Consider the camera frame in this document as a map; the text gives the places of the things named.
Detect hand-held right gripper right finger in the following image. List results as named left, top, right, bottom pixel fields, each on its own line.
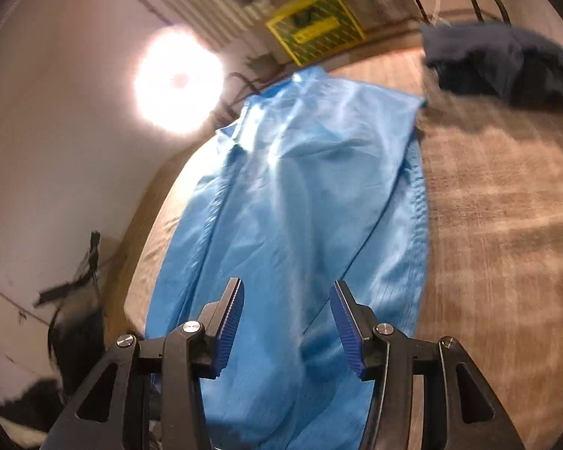
left=329, top=280, right=526, bottom=450

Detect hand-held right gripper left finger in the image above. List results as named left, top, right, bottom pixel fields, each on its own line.
left=51, top=277, right=245, bottom=450

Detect blue long-sleeved garment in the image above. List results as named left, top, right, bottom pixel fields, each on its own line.
left=143, top=66, right=430, bottom=450

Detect dark folded clothes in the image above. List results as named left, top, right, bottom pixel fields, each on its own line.
left=420, top=22, right=563, bottom=113

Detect bed with plaid sheet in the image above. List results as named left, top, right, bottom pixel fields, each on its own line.
left=103, top=42, right=563, bottom=450

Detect black light stand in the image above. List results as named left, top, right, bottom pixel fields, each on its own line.
left=211, top=71, right=259, bottom=123

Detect yellow and green box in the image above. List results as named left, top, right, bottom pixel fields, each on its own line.
left=265, top=0, right=367, bottom=67

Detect round ring light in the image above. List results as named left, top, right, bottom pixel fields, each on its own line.
left=134, top=27, right=225, bottom=134

